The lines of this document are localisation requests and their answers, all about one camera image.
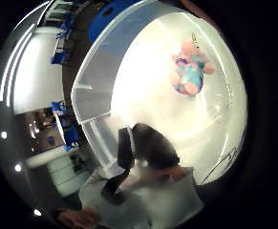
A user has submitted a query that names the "clear plastic storage box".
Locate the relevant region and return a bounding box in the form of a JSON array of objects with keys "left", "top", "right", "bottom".
[{"left": 71, "top": 0, "right": 248, "bottom": 227}]

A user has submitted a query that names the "blue chair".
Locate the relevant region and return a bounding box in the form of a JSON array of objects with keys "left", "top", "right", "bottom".
[
  {"left": 50, "top": 100, "right": 68, "bottom": 117},
  {"left": 61, "top": 122, "right": 80, "bottom": 153},
  {"left": 50, "top": 51, "right": 68, "bottom": 66}
]

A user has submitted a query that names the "pink and blue plush toy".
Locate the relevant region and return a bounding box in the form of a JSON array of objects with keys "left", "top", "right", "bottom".
[{"left": 169, "top": 31, "right": 216, "bottom": 97}]

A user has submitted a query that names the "large blue bin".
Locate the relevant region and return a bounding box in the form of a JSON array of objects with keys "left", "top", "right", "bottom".
[{"left": 88, "top": 0, "right": 142, "bottom": 44}]

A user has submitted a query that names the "long ceiling light strip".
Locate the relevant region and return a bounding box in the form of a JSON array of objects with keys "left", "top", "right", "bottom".
[{"left": 0, "top": 23, "right": 37, "bottom": 108}]

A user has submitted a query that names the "black cable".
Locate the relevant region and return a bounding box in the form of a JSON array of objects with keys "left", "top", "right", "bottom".
[{"left": 201, "top": 144, "right": 243, "bottom": 185}]

